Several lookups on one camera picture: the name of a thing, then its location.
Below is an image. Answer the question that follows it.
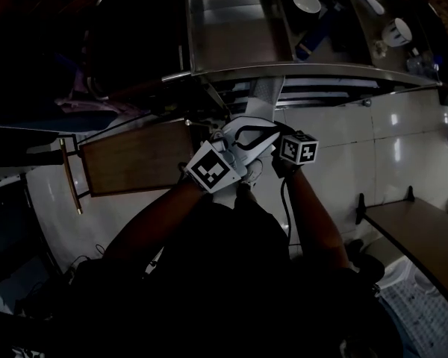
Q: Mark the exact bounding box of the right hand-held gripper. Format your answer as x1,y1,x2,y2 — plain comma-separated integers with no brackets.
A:
270,131,319,179

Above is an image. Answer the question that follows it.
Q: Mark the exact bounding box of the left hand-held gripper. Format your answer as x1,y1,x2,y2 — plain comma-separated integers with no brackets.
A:
184,116,279,194

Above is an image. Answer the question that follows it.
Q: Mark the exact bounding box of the grey patterned slipper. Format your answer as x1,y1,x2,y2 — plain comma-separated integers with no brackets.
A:
245,75,287,123

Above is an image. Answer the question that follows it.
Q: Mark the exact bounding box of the stainless steel cart shelf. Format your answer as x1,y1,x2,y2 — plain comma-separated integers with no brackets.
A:
160,0,448,116

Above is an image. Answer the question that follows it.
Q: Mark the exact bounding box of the person's left forearm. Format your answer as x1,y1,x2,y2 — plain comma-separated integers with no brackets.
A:
103,179,214,264

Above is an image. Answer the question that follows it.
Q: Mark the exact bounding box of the person's right forearm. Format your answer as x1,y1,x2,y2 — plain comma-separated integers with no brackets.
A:
285,168,354,271

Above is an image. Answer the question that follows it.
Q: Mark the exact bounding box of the person's white shoe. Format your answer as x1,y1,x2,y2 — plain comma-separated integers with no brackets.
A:
240,157,264,185

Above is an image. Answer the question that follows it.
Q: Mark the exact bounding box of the brown wooden stool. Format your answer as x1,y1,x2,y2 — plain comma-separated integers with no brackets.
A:
77,119,196,198

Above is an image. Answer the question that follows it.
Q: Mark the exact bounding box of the blue box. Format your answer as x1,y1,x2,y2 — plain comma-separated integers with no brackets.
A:
296,19,332,58

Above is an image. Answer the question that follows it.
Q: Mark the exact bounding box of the person's black clothing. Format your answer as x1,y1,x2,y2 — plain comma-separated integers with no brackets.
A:
65,184,399,358

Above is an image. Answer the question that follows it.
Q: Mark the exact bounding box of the purple cloth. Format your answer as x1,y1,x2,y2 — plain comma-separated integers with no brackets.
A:
55,52,139,116

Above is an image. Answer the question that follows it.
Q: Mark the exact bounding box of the white bowl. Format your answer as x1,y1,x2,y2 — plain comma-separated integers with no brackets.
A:
292,0,323,15

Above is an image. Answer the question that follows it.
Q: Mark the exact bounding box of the clear plastic bottle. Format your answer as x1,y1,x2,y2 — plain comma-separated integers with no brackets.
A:
405,49,441,77

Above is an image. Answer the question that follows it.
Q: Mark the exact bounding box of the wooden bench with black brackets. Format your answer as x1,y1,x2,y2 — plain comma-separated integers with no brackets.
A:
355,185,448,315

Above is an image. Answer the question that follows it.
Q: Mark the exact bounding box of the white mug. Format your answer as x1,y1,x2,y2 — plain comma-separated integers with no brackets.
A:
381,17,413,48

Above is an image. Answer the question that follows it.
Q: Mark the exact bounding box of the white plastic basket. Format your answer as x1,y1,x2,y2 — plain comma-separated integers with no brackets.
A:
375,261,448,358

